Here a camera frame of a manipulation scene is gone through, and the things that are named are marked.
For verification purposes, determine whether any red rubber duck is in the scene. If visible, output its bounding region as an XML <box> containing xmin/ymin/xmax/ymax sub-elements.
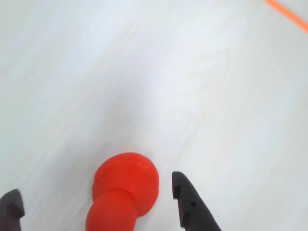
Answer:
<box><xmin>85</xmin><ymin>152</ymin><xmax>160</xmax><ymax>231</ymax></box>

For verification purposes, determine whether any orange tape line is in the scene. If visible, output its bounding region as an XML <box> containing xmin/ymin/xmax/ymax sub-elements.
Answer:
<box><xmin>262</xmin><ymin>0</ymin><xmax>308</xmax><ymax>34</ymax></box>

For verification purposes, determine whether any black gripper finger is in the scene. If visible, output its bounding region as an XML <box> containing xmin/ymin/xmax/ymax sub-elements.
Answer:
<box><xmin>0</xmin><ymin>189</ymin><xmax>26</xmax><ymax>231</ymax></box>
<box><xmin>171</xmin><ymin>171</ymin><xmax>222</xmax><ymax>231</ymax></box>

